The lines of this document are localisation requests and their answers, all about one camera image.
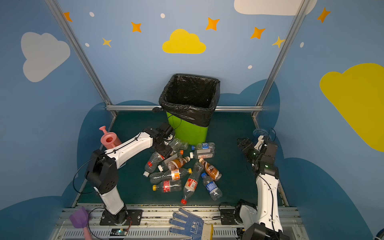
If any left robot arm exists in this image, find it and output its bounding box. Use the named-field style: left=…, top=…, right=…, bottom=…
left=85, top=123, right=175, bottom=226

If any Coke bottle yellow cap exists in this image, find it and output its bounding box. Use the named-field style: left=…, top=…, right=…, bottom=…
left=153, top=180, right=182, bottom=193

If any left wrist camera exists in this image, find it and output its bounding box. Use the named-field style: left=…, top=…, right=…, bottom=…
left=160, top=122, right=175, bottom=139

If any aluminium back rail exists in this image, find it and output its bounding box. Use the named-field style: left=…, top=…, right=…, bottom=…
left=106, top=105, right=263, bottom=112

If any clear bottle grey label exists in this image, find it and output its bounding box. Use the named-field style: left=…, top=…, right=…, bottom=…
left=190, top=148, right=215, bottom=160

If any Pepsi bottle blue cap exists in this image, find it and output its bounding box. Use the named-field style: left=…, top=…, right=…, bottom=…
left=201, top=173, right=223, bottom=201

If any purple toy shovel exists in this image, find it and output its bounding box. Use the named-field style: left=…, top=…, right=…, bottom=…
left=69, top=207, right=92, bottom=240

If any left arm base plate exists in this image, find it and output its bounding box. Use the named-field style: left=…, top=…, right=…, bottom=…
left=100, top=208, right=143, bottom=226

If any pink watering can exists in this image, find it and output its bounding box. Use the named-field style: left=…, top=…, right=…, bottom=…
left=99, top=126, right=122, bottom=149

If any clear bottle white cap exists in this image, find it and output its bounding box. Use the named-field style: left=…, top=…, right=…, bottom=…
left=169, top=138, right=189, bottom=150

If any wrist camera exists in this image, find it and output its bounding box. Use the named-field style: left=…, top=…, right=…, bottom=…
left=160, top=122, right=175, bottom=139
left=254, top=135, right=267, bottom=152

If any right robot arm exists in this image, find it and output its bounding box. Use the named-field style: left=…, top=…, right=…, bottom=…
left=237, top=136, right=290, bottom=240

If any clear bottle orange label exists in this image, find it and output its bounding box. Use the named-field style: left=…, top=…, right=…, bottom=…
left=149, top=168, right=192, bottom=185

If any amber tea bottle white cap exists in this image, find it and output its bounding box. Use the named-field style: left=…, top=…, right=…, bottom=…
left=199, top=159, right=222, bottom=181

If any black bin liner bag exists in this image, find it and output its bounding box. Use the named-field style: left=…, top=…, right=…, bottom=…
left=159, top=74, right=221, bottom=128

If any purple ribbed vase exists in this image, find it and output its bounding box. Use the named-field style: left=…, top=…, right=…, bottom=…
left=253, top=128, right=271, bottom=142

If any green bin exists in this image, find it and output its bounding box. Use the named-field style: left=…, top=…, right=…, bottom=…
left=166, top=112, right=208, bottom=145

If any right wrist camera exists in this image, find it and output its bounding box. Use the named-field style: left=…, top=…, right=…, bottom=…
left=254, top=135, right=267, bottom=152

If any right aluminium post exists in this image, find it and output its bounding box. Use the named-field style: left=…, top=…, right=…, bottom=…
left=252, top=0, right=311, bottom=122

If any blue dotted work glove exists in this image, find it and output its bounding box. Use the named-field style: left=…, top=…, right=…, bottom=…
left=169, top=208, right=214, bottom=240

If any brown tea bottle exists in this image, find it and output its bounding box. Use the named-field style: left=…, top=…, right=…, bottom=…
left=158, top=157, right=191, bottom=172

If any Coca-Cola bottle red label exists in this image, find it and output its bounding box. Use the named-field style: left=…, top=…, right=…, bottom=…
left=143, top=152, right=165, bottom=178

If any tall bottle red cap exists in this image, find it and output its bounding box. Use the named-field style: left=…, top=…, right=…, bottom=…
left=181, top=162, right=204, bottom=206

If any aluminium post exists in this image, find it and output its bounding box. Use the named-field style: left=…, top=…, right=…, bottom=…
left=252, top=0, right=311, bottom=122
left=45, top=0, right=113, bottom=106

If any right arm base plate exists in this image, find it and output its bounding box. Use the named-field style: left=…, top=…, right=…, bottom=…
left=220, top=209, right=243, bottom=225

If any left aluminium post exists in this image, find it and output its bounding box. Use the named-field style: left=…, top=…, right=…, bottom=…
left=45, top=0, right=113, bottom=106

